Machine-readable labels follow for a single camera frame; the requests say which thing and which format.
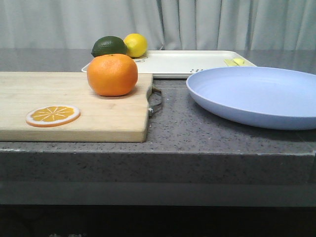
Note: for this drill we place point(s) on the orange fruit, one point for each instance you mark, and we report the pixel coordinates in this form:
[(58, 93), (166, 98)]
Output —
[(112, 74)]

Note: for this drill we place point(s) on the light blue plate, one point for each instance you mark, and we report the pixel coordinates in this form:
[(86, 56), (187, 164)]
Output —
[(257, 96)]

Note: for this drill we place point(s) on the white rectangular tray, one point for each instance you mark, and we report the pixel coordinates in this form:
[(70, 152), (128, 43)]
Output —
[(180, 64)]

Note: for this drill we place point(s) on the wooden cutting board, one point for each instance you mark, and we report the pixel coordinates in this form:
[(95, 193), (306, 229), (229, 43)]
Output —
[(102, 119)]

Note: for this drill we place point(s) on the yellow lemon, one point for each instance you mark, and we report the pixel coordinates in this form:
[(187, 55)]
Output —
[(136, 45)]

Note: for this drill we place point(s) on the dark green lime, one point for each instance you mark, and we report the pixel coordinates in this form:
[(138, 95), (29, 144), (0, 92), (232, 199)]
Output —
[(108, 45)]

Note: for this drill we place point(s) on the pale yellow food strip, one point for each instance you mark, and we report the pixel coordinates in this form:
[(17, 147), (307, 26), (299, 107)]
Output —
[(230, 62)]

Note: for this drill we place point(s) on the orange slice coaster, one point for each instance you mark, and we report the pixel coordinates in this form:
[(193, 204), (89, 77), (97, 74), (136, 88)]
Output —
[(53, 115)]

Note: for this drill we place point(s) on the grey curtain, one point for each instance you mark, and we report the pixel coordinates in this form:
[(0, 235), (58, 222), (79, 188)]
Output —
[(167, 24)]

